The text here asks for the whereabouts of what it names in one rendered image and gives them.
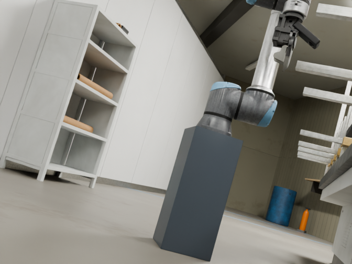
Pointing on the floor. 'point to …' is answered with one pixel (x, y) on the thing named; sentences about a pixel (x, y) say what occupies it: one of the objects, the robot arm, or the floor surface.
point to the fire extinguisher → (304, 221)
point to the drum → (281, 206)
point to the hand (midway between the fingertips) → (285, 68)
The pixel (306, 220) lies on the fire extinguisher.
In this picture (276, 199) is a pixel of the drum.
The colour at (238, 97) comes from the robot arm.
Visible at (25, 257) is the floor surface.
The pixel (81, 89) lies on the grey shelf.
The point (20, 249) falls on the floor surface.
